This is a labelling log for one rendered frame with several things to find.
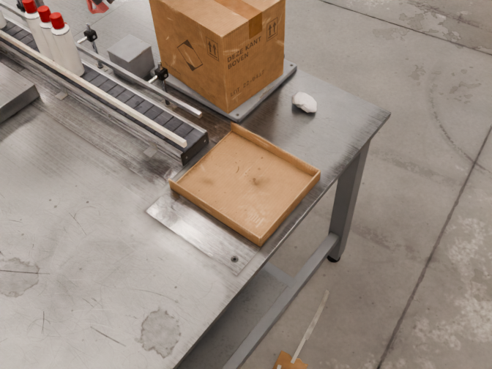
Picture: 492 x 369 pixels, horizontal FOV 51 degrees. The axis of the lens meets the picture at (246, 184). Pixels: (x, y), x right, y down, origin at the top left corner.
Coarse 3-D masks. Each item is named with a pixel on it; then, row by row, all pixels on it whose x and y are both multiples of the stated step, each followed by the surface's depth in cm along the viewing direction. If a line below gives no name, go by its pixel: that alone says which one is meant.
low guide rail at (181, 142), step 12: (0, 36) 168; (24, 48) 162; (48, 60) 158; (60, 72) 156; (84, 84) 151; (108, 96) 147; (120, 108) 146; (132, 108) 144; (144, 120) 141; (168, 132) 138; (180, 144) 137
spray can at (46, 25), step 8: (40, 8) 145; (48, 8) 145; (40, 16) 145; (48, 16) 146; (40, 24) 147; (48, 24) 147; (48, 32) 148; (48, 40) 150; (56, 48) 153; (56, 56) 155
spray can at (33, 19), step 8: (24, 0) 148; (32, 0) 147; (32, 8) 148; (24, 16) 150; (32, 16) 150; (32, 24) 151; (32, 32) 154; (40, 32) 154; (40, 40) 156; (40, 48) 158; (48, 48) 159; (48, 56) 161
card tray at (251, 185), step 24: (216, 144) 145; (240, 144) 145; (264, 144) 142; (192, 168) 140; (216, 168) 140; (240, 168) 140; (264, 168) 139; (288, 168) 139; (312, 168) 135; (192, 192) 135; (216, 192) 135; (240, 192) 135; (264, 192) 135; (288, 192) 134; (216, 216) 130; (240, 216) 130; (264, 216) 130; (264, 240) 125
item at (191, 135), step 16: (16, 32) 172; (16, 48) 167; (32, 48) 167; (96, 80) 157; (96, 96) 152; (112, 96) 152; (128, 96) 152; (144, 112) 148; (160, 112) 147; (144, 128) 145; (176, 128) 143; (192, 128) 143; (176, 144) 140; (192, 144) 139
